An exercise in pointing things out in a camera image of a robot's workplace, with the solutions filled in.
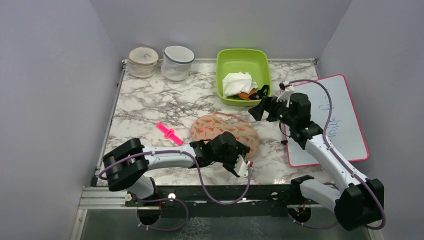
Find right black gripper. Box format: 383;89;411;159
248;95;297;127

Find floral mesh laundry bag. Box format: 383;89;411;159
189;112;260;160

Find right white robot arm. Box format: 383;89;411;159
248;93;387;231

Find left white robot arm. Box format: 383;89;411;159
98;131;253;206

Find beige round laundry bag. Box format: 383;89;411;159
126;46;159;78

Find orange and black items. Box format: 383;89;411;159
229;85;270;101

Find crumpled white cloth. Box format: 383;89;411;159
222;71;258;97

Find green plastic bin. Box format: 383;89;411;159
215;48;272;107

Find pink plastic clip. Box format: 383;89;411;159
156;122;183;146

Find pink framed whiteboard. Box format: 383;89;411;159
294;74;369;162

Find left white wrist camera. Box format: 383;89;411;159
234;155;253;178

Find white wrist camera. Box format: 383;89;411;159
234;155;253;178
276;81;295;103

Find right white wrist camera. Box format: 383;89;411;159
276;81;295;103

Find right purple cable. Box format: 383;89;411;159
286;79;387;231

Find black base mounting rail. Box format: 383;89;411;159
125;184;313;222

